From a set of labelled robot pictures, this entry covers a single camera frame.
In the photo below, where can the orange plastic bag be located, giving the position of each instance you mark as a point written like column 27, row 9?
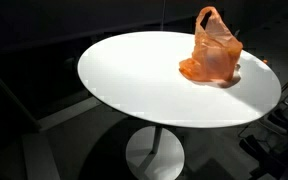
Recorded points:
column 214, row 56

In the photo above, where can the white table pedestal base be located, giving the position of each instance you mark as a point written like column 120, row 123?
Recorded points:
column 157, row 156

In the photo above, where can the black metal chair frame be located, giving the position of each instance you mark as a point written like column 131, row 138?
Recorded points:
column 284, row 116

